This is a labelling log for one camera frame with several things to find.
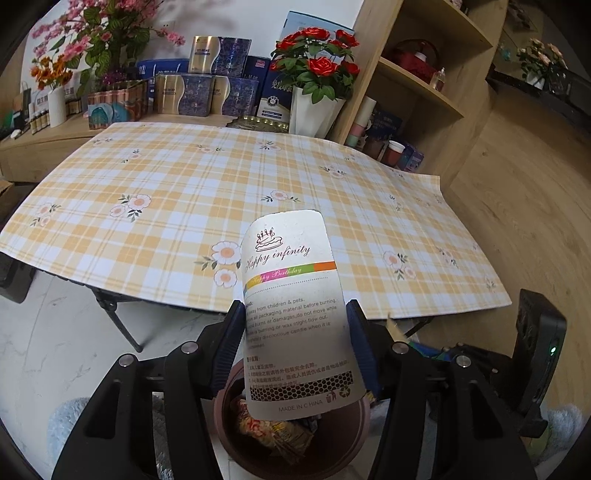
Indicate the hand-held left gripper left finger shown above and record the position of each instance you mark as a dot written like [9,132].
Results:
[231,346]

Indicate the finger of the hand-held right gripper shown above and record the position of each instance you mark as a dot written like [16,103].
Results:
[489,362]

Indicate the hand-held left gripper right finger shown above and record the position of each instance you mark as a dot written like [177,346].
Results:
[362,346]

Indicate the white printed card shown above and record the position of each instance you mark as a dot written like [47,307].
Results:
[295,286]

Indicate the brown round trash bin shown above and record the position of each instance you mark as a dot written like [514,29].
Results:
[341,438]

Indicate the person's right fluffy leg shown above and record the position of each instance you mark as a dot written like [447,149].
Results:
[565,422]

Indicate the person's fluffy leg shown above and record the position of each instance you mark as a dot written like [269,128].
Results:
[69,424]
[565,422]

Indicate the brown snack wrapper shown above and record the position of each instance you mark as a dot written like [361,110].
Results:
[277,434]

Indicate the yellow plaid tablecloth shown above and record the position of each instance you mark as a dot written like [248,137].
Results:
[184,184]

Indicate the person's left fluffy leg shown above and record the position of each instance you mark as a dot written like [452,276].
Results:
[69,424]

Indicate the small blue box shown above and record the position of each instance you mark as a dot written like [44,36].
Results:
[412,159]

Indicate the red paper cup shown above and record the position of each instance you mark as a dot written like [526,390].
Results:
[395,154]

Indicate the wooden shelf unit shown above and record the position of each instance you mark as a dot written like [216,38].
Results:
[461,138]

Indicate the gold tray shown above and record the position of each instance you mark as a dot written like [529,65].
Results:
[258,124]

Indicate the black floor box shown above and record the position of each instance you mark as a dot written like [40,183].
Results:
[16,277]

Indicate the black counter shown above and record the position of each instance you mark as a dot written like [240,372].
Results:
[554,104]

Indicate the white faceted vase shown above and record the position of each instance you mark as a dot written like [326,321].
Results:
[309,115]

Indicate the blue and white box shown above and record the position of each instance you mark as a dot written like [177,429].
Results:
[272,106]

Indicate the gold and blue gift box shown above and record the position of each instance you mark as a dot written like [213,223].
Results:
[184,94]
[235,97]
[221,55]

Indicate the copper fluted planter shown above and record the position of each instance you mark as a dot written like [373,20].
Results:
[111,115]

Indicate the pink flowers in white vase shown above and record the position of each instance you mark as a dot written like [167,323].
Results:
[540,62]

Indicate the small perfume bottle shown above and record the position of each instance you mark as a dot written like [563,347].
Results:
[437,81]

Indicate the dark blue red-label box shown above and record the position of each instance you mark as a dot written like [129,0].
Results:
[256,67]

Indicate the red rose bouquet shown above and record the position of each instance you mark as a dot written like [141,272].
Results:
[318,64]

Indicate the blue gift bag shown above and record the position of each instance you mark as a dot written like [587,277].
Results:
[159,69]

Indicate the red teapot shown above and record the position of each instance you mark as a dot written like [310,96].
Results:
[413,62]

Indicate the white ribbed vase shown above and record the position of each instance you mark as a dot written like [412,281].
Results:
[57,108]

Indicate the row of small bottles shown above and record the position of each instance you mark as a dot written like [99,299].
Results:
[38,121]

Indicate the orange flowers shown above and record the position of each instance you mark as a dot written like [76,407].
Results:
[51,74]

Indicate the pink flower plant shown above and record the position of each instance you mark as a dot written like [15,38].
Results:
[106,41]

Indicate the black folding table frame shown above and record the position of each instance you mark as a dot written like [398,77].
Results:
[116,321]

